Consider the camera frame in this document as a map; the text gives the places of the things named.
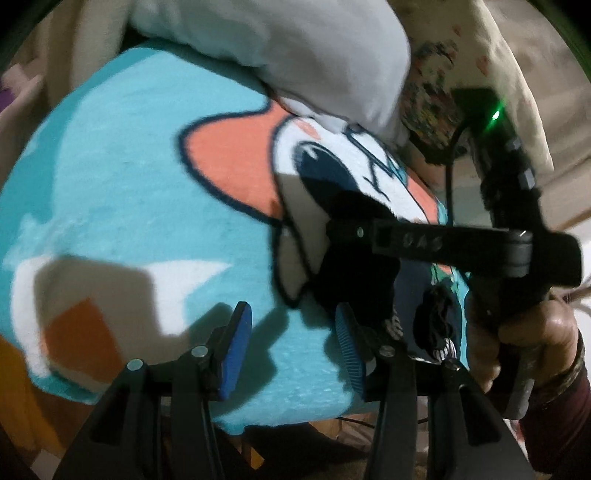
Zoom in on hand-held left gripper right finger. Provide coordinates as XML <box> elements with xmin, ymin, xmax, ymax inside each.
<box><xmin>335</xmin><ymin>303</ymin><xmax>536</xmax><ymax>480</ymax></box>

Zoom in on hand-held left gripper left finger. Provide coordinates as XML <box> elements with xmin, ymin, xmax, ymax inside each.
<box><xmin>53</xmin><ymin>302</ymin><xmax>254</xmax><ymax>480</ymax></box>

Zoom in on black cable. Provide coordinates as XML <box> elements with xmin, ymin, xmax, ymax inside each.
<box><xmin>443</xmin><ymin>124</ymin><xmax>469</xmax><ymax>222</ymax></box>

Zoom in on person's right forearm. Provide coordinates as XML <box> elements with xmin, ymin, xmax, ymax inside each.
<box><xmin>517</xmin><ymin>335</ymin><xmax>591</xmax><ymax>480</ymax></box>

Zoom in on orange wooden furniture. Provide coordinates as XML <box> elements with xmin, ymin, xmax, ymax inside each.
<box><xmin>0</xmin><ymin>332</ymin><xmax>63</xmax><ymax>462</ymax></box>

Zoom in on person's right hand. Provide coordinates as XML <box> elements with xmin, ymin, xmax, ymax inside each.
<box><xmin>466</xmin><ymin>295</ymin><xmax>580</xmax><ymax>393</ymax></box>

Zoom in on dark striped pants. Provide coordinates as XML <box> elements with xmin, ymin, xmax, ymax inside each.
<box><xmin>318</xmin><ymin>189</ymin><xmax>472</xmax><ymax>370</ymax></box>

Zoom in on teal cartoon printed blanket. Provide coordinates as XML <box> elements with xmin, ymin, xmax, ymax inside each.
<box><xmin>0</xmin><ymin>46</ymin><xmax>472</xmax><ymax>437</ymax></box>

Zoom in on grey white plush pillow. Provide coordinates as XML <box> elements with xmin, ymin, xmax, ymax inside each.
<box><xmin>129</xmin><ymin>0</ymin><xmax>413</xmax><ymax>145</ymax></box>

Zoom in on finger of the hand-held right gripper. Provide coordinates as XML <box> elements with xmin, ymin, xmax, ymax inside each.
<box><xmin>325</xmin><ymin>218</ymin><xmax>581</xmax><ymax>283</ymax></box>

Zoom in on cream floral cushion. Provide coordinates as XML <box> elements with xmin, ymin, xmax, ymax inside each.
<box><xmin>401</xmin><ymin>0</ymin><xmax>555</xmax><ymax>188</ymax></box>

